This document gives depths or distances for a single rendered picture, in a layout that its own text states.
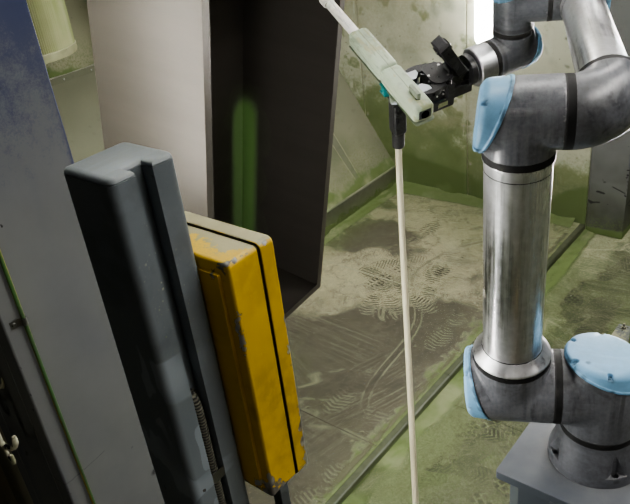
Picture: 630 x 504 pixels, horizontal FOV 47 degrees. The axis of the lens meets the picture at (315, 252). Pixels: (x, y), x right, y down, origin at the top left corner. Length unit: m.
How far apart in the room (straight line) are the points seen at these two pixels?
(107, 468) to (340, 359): 1.70
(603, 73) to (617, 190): 2.55
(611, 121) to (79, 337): 0.86
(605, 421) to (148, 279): 1.13
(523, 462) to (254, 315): 1.13
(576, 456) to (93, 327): 0.98
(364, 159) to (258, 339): 3.49
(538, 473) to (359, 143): 2.77
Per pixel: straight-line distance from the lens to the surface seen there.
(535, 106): 1.12
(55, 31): 2.83
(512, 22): 1.69
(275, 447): 0.69
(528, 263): 1.28
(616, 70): 1.18
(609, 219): 3.77
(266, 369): 0.63
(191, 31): 1.63
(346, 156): 3.99
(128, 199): 0.52
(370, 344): 2.96
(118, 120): 1.91
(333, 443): 2.55
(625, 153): 3.62
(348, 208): 3.90
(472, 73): 1.69
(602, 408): 1.50
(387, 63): 1.62
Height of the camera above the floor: 1.82
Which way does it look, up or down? 29 degrees down
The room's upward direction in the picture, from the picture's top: 7 degrees counter-clockwise
